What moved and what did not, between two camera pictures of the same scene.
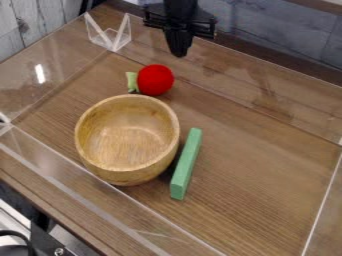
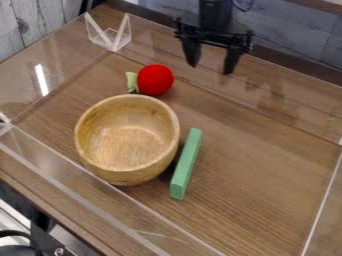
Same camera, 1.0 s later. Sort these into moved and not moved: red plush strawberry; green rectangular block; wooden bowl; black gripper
Moved: black gripper
Not moved: red plush strawberry; wooden bowl; green rectangular block
